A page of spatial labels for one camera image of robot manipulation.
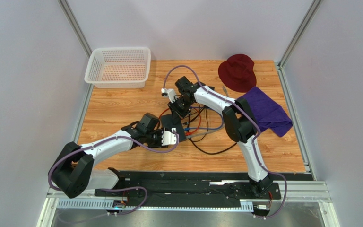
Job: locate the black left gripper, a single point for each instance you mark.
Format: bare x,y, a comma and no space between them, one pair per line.
159,144

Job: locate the black network switch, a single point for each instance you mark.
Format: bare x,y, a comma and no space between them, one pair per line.
166,122

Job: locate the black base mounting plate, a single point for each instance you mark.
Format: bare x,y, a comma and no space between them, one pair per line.
187,189

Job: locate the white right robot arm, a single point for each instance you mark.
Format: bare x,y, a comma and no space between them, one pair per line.
239,123

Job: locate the white plastic basket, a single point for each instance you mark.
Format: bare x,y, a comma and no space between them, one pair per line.
118,67

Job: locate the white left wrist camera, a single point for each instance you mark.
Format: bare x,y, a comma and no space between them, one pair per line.
169,138

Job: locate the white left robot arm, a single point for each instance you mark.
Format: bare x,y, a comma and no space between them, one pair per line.
73,171

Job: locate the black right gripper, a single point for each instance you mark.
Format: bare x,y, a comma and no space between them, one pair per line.
177,111

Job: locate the purple cloth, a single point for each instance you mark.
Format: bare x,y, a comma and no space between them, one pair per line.
268,113

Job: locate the dark red bucket hat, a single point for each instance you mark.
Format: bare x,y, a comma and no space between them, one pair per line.
237,73

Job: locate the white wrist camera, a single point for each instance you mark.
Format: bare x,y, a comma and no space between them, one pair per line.
169,138
169,93

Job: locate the aluminium frame rail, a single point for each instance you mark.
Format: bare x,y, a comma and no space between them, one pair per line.
296,188

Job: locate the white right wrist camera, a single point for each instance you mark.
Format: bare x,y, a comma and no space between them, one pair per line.
169,93

